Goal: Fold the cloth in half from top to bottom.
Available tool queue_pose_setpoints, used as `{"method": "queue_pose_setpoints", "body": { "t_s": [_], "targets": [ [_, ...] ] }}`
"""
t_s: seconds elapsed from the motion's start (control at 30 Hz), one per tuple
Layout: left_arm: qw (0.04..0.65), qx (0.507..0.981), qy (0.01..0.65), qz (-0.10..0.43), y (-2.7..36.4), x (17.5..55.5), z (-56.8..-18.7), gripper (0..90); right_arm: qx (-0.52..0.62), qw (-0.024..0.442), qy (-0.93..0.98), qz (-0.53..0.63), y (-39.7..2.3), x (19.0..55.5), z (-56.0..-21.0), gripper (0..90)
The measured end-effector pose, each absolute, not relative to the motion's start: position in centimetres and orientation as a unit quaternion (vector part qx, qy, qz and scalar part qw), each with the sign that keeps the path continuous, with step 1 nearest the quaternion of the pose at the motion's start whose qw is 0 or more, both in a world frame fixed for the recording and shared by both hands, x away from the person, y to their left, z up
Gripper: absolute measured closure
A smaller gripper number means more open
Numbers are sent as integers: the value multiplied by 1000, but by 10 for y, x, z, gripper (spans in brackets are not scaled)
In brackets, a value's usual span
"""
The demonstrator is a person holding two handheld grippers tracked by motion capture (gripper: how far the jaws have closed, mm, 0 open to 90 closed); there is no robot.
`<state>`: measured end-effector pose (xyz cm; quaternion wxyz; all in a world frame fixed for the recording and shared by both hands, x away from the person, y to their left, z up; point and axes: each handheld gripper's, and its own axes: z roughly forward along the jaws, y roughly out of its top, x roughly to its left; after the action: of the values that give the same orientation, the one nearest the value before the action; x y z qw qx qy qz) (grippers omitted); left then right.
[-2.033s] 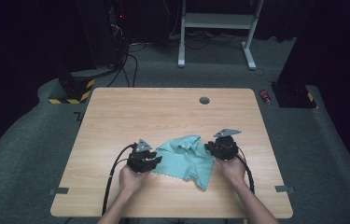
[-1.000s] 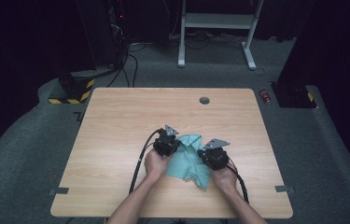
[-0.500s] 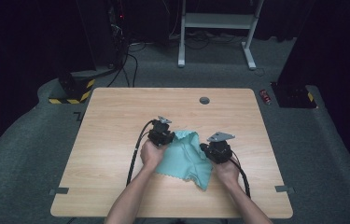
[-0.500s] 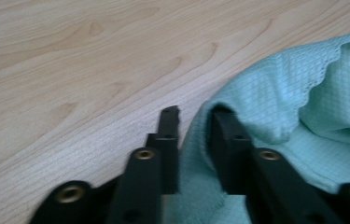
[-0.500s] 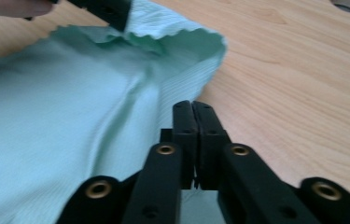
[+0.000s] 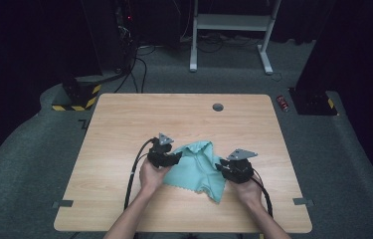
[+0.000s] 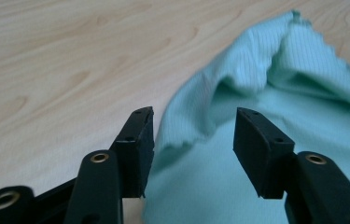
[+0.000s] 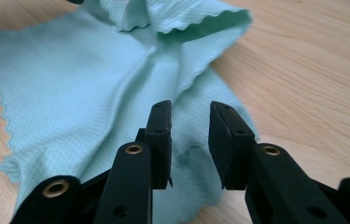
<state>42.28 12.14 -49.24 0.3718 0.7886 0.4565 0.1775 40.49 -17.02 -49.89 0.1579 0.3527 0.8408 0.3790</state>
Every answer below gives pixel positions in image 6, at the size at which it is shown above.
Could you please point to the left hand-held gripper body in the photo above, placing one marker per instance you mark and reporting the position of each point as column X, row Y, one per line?
column 159, row 156

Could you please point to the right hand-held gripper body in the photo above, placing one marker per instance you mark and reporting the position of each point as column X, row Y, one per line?
column 240, row 169

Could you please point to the teal cloth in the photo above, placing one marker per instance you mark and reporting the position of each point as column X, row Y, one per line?
column 197, row 172

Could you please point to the person's left hand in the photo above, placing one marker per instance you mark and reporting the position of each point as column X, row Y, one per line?
column 152, row 177

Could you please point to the person's right hand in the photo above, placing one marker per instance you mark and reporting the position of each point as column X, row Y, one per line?
column 247, row 192

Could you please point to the grey round table grommet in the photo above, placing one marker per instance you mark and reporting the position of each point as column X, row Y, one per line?
column 218, row 107

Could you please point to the grey tape strip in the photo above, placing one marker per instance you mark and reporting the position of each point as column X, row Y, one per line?
column 63, row 203
column 303, row 201

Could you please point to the red can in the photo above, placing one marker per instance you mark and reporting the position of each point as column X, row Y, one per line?
column 282, row 103

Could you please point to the black yellow striped stand base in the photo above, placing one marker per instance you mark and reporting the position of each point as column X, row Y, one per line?
column 81, row 96

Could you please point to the dark computer tower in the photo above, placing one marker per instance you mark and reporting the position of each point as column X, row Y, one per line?
column 126, row 33

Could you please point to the white metal desk frame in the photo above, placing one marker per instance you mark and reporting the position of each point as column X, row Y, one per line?
column 232, row 22

